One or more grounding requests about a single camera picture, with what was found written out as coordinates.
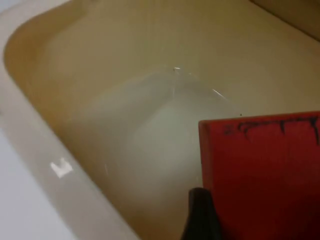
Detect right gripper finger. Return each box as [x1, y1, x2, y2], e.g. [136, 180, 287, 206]
[180, 187, 222, 240]

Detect red block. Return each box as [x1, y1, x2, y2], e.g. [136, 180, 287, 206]
[198, 111, 320, 240]

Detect cream box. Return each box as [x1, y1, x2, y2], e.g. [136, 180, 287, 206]
[0, 0, 320, 240]

